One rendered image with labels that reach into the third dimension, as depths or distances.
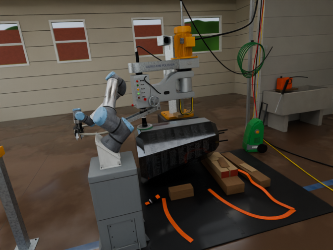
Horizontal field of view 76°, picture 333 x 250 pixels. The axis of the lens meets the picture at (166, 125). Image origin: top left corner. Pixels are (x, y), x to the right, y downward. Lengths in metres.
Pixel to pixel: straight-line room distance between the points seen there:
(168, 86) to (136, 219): 1.68
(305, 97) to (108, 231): 4.59
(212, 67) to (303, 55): 4.66
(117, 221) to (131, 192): 0.30
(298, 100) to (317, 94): 0.52
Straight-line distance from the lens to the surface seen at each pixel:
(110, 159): 1.88
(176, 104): 3.65
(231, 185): 2.86
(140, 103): 2.76
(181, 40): 2.94
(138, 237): 2.24
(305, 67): 6.19
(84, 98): 8.96
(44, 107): 9.27
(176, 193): 2.77
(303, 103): 5.38
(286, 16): 5.75
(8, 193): 2.45
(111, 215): 2.05
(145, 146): 2.71
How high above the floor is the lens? 1.69
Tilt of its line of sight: 17 degrees down
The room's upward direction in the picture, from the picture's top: 4 degrees counter-clockwise
